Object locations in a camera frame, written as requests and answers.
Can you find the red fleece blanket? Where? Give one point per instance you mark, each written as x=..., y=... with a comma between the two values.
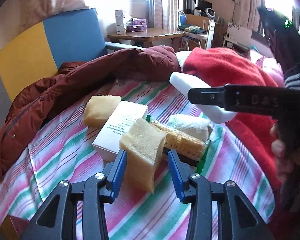
x=241, y=83

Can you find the right hand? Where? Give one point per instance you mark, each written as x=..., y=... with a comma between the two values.
x=284, y=165

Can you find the white sock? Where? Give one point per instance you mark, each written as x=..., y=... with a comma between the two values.
x=195, y=126

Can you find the white rectangular carton box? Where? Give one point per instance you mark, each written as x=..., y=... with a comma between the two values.
x=121, y=120

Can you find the folding chair with clothes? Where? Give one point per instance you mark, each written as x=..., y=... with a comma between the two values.
x=198, y=31

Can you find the white soap bar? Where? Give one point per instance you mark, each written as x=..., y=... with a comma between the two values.
x=210, y=100

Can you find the wooden side desk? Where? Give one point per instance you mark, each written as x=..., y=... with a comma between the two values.
x=148, y=36

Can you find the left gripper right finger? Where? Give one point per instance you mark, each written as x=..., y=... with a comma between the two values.
x=237, y=217

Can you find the dark red puffer jacket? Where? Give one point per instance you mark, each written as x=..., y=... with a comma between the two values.
x=43, y=100

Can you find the yellow sponge block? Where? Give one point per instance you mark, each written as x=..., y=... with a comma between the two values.
x=144, y=145
x=99, y=109

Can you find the green cracker pack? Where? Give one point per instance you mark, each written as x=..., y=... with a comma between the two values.
x=189, y=149

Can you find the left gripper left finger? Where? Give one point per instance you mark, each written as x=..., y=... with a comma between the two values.
x=57, y=216

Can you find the white carton on desk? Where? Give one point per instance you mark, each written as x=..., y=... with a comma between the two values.
x=120, y=22

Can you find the purple box on desk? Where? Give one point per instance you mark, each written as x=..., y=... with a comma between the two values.
x=136, y=25

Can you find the striped pink green tablecloth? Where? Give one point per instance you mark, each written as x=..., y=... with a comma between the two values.
x=62, y=150

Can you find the grey yellow blue chair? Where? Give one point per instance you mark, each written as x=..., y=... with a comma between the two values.
x=40, y=51

